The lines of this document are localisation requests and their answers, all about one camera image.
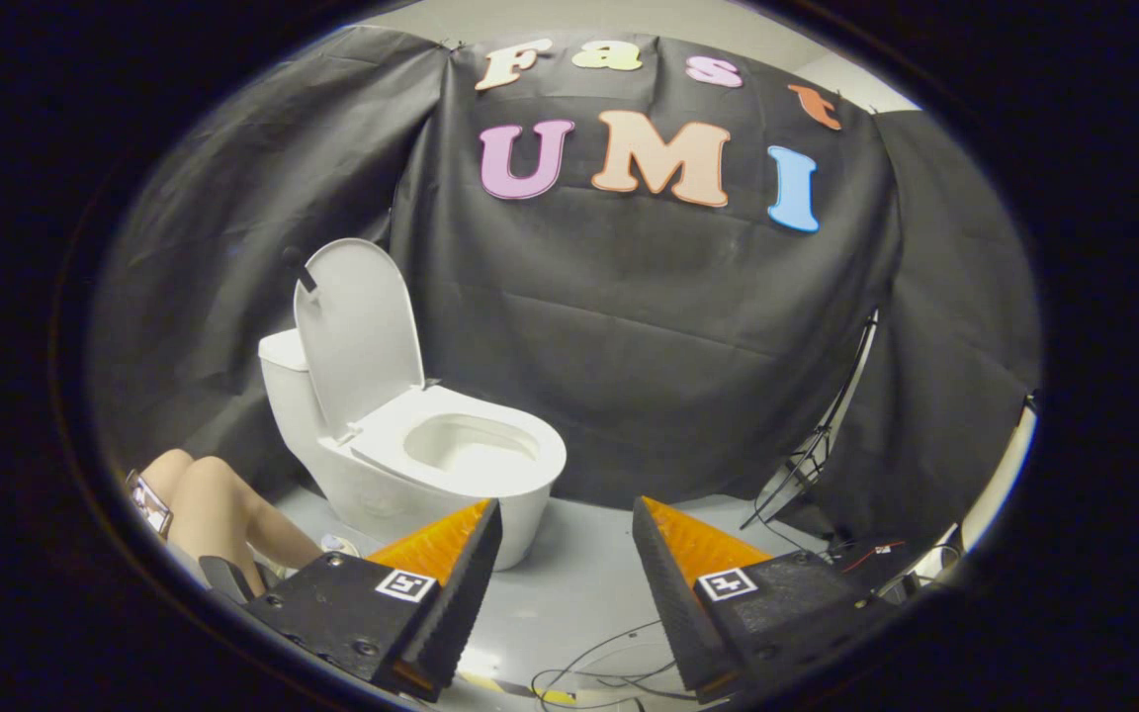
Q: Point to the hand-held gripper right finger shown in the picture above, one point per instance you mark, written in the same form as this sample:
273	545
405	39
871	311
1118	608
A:
673	613

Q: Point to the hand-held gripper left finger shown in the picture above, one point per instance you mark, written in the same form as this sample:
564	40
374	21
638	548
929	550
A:
446	613

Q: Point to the white toilet lid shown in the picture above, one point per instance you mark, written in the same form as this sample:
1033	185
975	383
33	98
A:
357	336

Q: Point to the white toilet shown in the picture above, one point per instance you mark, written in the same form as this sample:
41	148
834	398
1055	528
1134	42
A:
372	494

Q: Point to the white toilet seat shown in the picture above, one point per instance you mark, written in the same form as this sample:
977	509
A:
387	435

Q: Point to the black tripod stand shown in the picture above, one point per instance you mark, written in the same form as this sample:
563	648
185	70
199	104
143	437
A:
817	445

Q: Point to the black backdrop cloth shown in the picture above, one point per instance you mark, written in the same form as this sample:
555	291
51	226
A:
649	326

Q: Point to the smartphone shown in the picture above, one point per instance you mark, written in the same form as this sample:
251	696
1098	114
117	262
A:
149	506

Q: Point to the white panel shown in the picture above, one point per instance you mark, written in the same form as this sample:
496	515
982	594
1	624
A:
1005	475

